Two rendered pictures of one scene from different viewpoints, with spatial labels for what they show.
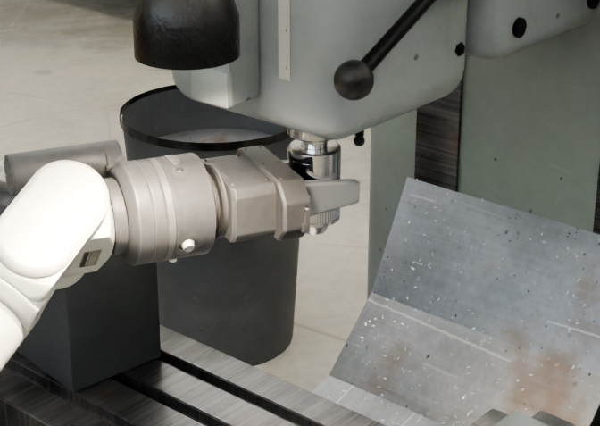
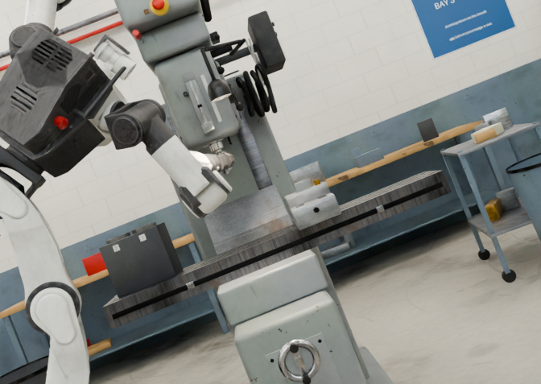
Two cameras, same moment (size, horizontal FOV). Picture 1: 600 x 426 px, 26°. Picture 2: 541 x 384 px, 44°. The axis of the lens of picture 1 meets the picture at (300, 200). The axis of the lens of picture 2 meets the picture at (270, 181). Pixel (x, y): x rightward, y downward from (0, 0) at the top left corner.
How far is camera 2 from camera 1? 1.78 m
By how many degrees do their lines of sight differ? 47
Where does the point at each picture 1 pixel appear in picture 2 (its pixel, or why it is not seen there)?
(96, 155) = not seen: hidden behind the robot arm
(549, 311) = (262, 212)
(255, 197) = (222, 156)
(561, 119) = (237, 167)
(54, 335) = (162, 262)
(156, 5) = (217, 84)
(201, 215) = (217, 159)
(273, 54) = (215, 117)
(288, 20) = (216, 108)
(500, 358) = (259, 229)
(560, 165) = (242, 179)
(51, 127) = not seen: outside the picture
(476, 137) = not seen: hidden behind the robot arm
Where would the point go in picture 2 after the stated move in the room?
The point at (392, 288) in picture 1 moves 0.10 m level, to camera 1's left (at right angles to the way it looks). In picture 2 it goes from (218, 238) to (200, 247)
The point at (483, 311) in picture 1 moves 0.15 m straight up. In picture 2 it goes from (246, 225) to (233, 189)
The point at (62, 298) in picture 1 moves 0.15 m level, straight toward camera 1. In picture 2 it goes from (162, 245) to (192, 234)
